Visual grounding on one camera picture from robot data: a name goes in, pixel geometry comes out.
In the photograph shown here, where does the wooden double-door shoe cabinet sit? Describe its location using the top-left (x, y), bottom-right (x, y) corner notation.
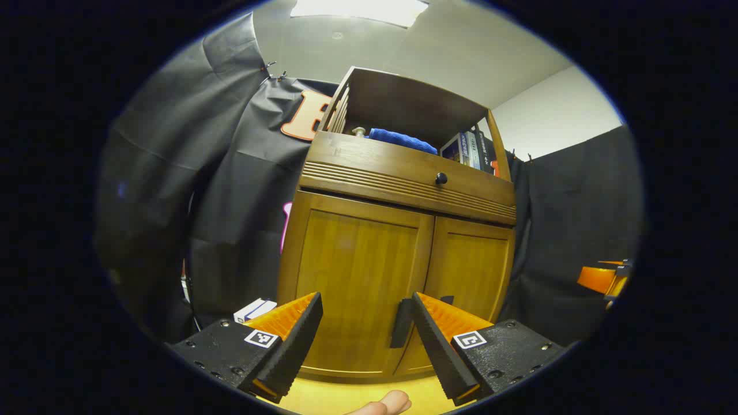
top-left (277, 66), bottom-right (518, 384)

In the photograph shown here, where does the pale grey book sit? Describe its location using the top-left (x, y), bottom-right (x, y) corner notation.
top-left (460, 131), bottom-right (481, 169)

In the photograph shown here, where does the ceiling light panel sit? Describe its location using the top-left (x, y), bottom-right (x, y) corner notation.
top-left (290, 0), bottom-right (428, 28)

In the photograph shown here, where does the wooden cabinet door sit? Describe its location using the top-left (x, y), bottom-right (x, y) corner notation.
top-left (278, 190), bottom-right (435, 380)
top-left (395, 216), bottom-right (515, 378)

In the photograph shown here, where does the black cable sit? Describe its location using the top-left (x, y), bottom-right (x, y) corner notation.
top-left (180, 190), bottom-right (204, 334)

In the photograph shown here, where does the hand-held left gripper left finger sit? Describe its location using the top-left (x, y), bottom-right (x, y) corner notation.
top-left (167, 292), bottom-right (323, 404)

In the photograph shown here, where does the blue folded towel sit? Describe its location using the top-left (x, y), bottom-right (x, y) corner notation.
top-left (367, 128), bottom-right (439, 155)

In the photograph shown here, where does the dark blue book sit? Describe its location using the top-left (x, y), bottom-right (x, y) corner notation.
top-left (440, 134), bottom-right (466, 165)

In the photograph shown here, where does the black backdrop cloth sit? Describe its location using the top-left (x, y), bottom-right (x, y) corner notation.
top-left (95, 12), bottom-right (643, 346)

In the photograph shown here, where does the white and blue box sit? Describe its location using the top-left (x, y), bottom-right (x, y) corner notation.
top-left (234, 298), bottom-right (277, 323)

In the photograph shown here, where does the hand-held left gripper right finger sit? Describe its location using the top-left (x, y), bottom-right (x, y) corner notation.
top-left (411, 292), bottom-right (568, 407)

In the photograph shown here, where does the wooden cabinet drawer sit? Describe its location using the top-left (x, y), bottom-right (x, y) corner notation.
top-left (299, 131), bottom-right (517, 227)

